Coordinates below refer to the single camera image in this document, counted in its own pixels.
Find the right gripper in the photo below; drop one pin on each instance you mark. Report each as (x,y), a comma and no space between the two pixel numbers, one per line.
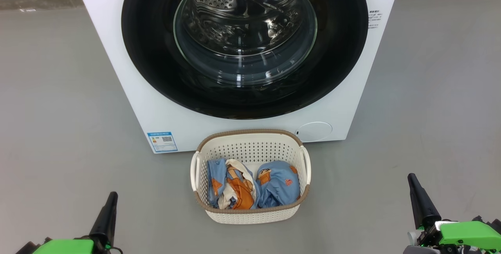
(465,234)

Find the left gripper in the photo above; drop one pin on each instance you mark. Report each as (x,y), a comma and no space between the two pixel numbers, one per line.
(66,247)

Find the blue white orange garment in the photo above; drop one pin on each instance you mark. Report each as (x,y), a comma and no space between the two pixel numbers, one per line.
(238,191)

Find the blue cartoon print garment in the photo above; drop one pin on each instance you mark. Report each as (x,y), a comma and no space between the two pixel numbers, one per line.
(280,187)

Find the white front-load washing machine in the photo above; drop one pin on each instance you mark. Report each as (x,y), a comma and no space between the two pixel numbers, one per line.
(184,123)

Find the blue energy label sticker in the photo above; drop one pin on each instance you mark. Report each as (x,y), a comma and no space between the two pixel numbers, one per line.
(162,141)

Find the round white filter cover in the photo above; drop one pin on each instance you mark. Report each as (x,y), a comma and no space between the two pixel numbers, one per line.
(315,132)

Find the cream perforated laundry basket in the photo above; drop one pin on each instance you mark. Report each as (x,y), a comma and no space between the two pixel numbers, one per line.
(250,148)

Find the black text warning sticker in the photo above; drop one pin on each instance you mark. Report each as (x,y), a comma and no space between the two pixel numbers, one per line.
(374,19)

